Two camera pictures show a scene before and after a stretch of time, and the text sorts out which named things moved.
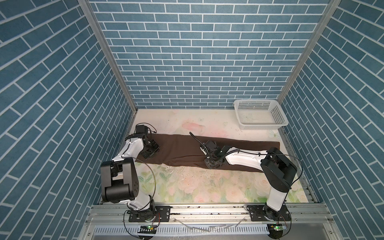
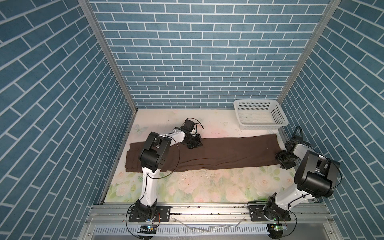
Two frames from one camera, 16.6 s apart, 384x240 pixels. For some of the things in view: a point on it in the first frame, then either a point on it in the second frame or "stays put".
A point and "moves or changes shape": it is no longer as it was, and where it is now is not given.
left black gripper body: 152,147 → 193,141
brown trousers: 174,149 moves or changes shape
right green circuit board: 277,228 stays put
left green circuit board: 149,229 stays put
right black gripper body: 209,161 → 286,160
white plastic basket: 259,114 stays put
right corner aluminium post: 325,18 stays put
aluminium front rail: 209,215 stays put
